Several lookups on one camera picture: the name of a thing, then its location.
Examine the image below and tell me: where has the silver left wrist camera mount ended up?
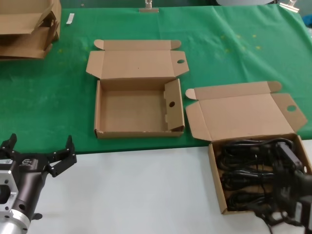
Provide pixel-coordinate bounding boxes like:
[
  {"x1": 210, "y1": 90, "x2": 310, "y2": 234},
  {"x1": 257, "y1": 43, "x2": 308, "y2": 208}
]
[{"x1": 0, "y1": 159, "x2": 20, "y2": 213}]

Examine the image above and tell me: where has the stacked cardboard box open lid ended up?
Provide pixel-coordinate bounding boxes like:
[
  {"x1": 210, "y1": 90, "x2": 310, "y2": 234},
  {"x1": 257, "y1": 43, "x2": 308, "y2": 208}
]
[{"x1": 0, "y1": 0, "x2": 61, "y2": 36}]

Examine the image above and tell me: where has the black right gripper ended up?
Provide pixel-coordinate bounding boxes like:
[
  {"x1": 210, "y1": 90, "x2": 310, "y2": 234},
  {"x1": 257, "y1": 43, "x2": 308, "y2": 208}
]
[{"x1": 273, "y1": 142, "x2": 312, "y2": 213}]

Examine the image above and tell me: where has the bundled black power cord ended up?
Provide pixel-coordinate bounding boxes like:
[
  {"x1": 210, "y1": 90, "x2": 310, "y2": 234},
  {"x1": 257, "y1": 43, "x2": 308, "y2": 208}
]
[
  {"x1": 215, "y1": 138, "x2": 293, "y2": 170},
  {"x1": 226, "y1": 191, "x2": 276, "y2": 212}
]

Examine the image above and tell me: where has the open cardboard box torn edge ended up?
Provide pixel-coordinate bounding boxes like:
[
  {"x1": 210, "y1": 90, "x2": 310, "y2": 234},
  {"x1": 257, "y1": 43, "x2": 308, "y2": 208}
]
[{"x1": 85, "y1": 39, "x2": 190, "y2": 139}]

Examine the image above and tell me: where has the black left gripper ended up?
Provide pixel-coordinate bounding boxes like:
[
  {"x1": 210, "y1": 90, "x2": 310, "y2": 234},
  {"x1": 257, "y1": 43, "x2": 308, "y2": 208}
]
[{"x1": 0, "y1": 133, "x2": 78, "y2": 219}]

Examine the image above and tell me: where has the stacked cardboard box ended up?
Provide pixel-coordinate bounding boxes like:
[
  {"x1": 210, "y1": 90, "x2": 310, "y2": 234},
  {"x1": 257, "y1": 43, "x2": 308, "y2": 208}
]
[{"x1": 0, "y1": 20, "x2": 61, "y2": 60}]

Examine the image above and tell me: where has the open cardboard box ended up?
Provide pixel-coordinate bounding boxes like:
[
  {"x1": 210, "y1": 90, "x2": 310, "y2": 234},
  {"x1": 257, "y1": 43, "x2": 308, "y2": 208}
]
[{"x1": 184, "y1": 80, "x2": 312, "y2": 215}]

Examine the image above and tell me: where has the black cable with metal connector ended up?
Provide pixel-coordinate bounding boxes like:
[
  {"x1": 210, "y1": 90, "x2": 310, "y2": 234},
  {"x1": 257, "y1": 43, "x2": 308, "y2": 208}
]
[{"x1": 254, "y1": 208, "x2": 303, "y2": 234}]

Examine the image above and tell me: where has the green table cloth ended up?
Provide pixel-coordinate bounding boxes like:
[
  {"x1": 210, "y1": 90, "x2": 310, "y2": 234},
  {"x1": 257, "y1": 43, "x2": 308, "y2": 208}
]
[{"x1": 0, "y1": 3, "x2": 312, "y2": 155}]

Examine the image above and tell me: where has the metal table clamp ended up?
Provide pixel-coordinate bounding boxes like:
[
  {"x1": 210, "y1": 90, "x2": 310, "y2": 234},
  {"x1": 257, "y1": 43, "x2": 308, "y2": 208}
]
[
  {"x1": 279, "y1": 0, "x2": 300, "y2": 12},
  {"x1": 138, "y1": 0, "x2": 159, "y2": 13}
]

